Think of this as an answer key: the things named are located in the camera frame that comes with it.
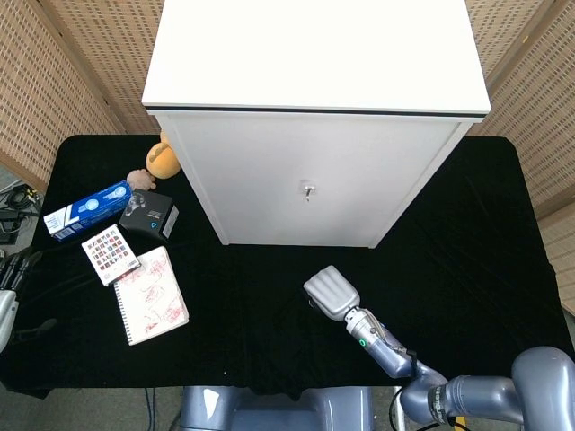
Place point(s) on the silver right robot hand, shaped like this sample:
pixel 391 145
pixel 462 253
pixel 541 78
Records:
pixel 332 294

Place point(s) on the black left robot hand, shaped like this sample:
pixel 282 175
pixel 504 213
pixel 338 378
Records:
pixel 18 269

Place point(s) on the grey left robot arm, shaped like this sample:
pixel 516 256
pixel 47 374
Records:
pixel 5 314

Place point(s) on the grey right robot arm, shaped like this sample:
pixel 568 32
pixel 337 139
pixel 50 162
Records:
pixel 449 390

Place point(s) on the silver key in cabinet lock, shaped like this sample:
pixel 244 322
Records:
pixel 308 189

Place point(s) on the white cabinet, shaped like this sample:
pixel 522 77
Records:
pixel 314 134

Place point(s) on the black velvet tablecloth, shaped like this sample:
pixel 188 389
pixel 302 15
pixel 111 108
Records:
pixel 269 323

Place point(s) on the blue white carton box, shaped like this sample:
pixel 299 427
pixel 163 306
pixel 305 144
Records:
pixel 87 211

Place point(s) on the white box with colourful icons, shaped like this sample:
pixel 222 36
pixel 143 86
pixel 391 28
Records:
pixel 110 253

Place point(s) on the grey blue robot torso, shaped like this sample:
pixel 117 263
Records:
pixel 278 410

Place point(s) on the white spiral notebook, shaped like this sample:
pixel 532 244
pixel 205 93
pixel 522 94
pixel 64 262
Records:
pixel 150 296

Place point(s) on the black product box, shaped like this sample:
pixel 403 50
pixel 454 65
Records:
pixel 146 214

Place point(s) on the small brown plush toy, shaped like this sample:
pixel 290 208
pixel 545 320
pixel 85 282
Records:
pixel 140 178

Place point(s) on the yellow orange plush toy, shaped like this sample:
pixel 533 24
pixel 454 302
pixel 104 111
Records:
pixel 162 160

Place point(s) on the woven rattan folding screen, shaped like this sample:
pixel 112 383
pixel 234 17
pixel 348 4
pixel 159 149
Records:
pixel 67 76
pixel 534 99

